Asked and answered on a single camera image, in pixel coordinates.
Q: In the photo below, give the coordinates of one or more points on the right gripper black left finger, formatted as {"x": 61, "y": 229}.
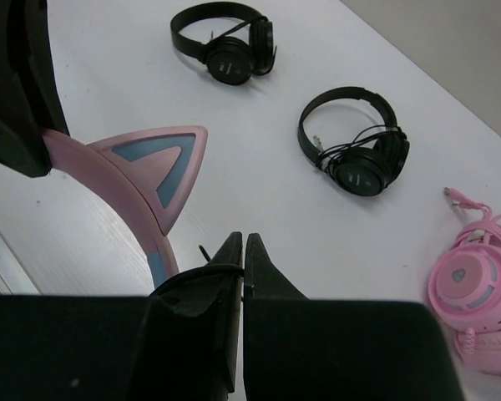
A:
{"x": 178, "y": 343}

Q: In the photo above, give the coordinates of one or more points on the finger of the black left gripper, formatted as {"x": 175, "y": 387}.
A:
{"x": 29, "y": 101}

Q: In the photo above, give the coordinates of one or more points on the black headphones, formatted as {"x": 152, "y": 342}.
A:
{"x": 234, "y": 56}
{"x": 368, "y": 164}

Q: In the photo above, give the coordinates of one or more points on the aluminium rail front edge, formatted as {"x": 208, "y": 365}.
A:
{"x": 14, "y": 279}

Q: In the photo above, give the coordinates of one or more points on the pink gaming headset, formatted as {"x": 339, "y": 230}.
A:
{"x": 464, "y": 288}

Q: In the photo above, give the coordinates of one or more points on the black headphones far left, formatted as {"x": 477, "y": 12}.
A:
{"x": 234, "y": 56}

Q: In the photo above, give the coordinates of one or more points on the black headphones middle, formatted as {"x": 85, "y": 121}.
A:
{"x": 368, "y": 164}

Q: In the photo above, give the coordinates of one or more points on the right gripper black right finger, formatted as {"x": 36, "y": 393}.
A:
{"x": 297, "y": 348}

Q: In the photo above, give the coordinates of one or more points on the blue pink cat-ear headphones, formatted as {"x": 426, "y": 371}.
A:
{"x": 103, "y": 215}

